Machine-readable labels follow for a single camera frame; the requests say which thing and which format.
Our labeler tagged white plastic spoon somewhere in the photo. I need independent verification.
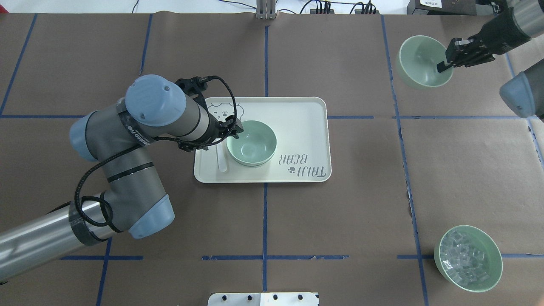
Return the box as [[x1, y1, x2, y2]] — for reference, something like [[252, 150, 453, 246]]
[[215, 142, 229, 173]]

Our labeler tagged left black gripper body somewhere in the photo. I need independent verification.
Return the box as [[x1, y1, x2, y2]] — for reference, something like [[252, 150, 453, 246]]
[[178, 117, 244, 152]]

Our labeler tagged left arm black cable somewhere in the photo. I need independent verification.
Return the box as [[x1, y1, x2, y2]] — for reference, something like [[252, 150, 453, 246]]
[[74, 75, 238, 233]]

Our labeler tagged green bowl with ice cubes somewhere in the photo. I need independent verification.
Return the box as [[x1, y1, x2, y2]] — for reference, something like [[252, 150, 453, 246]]
[[433, 225, 503, 293]]

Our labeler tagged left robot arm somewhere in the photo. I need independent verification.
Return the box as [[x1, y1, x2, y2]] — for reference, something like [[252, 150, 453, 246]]
[[0, 75, 243, 283]]

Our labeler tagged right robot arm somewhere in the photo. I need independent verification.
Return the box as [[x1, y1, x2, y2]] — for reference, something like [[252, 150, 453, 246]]
[[437, 0, 544, 120]]

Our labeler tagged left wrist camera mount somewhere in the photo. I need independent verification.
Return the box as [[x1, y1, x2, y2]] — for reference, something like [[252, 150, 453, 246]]
[[174, 76, 210, 101]]

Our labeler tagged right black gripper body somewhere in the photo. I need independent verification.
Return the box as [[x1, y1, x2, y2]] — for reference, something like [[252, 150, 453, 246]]
[[445, 11, 531, 68]]

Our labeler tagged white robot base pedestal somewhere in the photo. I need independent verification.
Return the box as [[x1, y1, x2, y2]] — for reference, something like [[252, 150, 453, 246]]
[[207, 292, 320, 306]]

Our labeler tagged green bowl on tray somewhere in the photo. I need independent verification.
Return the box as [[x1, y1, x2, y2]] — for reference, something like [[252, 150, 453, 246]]
[[234, 159, 270, 168]]

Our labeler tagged black box with label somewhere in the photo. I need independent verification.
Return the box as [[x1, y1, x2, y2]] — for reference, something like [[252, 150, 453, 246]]
[[406, 0, 477, 16]]

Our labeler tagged ice cubes pile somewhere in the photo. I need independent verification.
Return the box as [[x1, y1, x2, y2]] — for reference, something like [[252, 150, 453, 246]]
[[439, 231, 490, 286]]

